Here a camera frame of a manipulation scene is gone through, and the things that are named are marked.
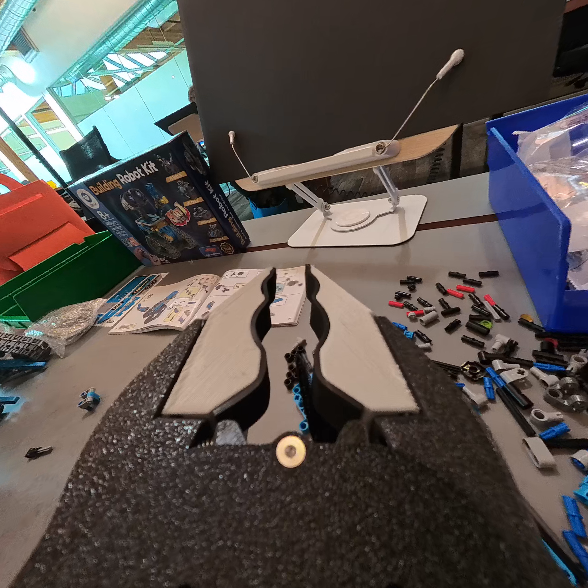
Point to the clear plastic bag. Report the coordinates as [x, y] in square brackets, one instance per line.
[64, 321]

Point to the instruction booklet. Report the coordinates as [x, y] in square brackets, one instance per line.
[183, 303]

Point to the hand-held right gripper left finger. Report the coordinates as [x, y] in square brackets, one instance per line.
[216, 367]

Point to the pile of building pieces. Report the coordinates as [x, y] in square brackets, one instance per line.
[512, 376]

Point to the grey desk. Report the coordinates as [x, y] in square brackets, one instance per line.
[138, 367]

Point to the blue sticker sheet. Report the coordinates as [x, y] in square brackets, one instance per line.
[128, 294]

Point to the blue tracked toy robot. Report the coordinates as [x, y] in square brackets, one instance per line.
[23, 349]

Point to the black mesh chair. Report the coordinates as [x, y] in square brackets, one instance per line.
[87, 151]

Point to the black tube connector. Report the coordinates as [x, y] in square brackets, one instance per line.
[36, 452]

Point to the clear plastic packaging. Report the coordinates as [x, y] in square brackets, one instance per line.
[565, 183]

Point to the white laptop stand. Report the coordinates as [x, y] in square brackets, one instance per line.
[358, 220]

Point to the small blue two-hole beam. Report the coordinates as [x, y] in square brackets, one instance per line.
[95, 398]

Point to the green storage bin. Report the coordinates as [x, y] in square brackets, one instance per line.
[69, 275]

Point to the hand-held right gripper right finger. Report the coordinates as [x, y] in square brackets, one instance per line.
[363, 367]

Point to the dark blue toy set box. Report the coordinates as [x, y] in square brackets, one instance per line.
[160, 206]

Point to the blue storage bin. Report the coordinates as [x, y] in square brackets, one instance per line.
[528, 229]

